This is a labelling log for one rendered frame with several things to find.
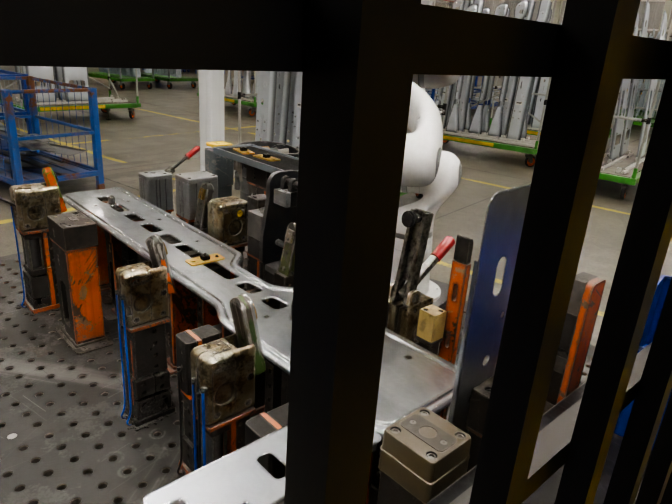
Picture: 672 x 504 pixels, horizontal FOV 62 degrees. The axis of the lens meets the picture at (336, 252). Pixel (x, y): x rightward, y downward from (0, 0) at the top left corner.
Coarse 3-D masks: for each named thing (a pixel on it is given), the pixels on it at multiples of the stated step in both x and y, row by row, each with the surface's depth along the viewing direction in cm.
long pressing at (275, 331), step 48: (96, 192) 172; (144, 240) 136; (192, 240) 138; (192, 288) 113; (240, 288) 113; (288, 288) 114; (288, 336) 96; (384, 336) 99; (384, 384) 85; (432, 384) 86
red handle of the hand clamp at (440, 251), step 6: (444, 240) 106; (450, 240) 105; (438, 246) 105; (444, 246) 105; (450, 246) 105; (432, 252) 105; (438, 252) 104; (444, 252) 105; (432, 258) 104; (438, 258) 104; (426, 264) 104; (432, 264) 104; (426, 270) 103; (420, 276) 102; (402, 288) 101; (402, 294) 101
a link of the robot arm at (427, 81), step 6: (420, 78) 115; (426, 78) 115; (432, 78) 114; (438, 78) 113; (444, 78) 113; (450, 78) 114; (456, 78) 115; (420, 84) 117; (426, 84) 116; (432, 84) 116; (438, 84) 116; (444, 84) 116; (450, 84) 117
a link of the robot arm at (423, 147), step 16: (416, 96) 84; (416, 112) 84; (432, 112) 82; (416, 128) 82; (432, 128) 80; (416, 144) 78; (432, 144) 79; (416, 160) 78; (432, 160) 78; (416, 176) 79; (432, 176) 79
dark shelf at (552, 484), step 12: (576, 396) 80; (552, 408) 77; (564, 408) 77; (552, 420) 74; (612, 444) 70; (612, 456) 68; (612, 468) 66; (456, 480) 63; (468, 480) 63; (552, 480) 64; (600, 480) 64; (444, 492) 61; (456, 492) 61; (540, 492) 62; (552, 492) 62; (600, 492) 62
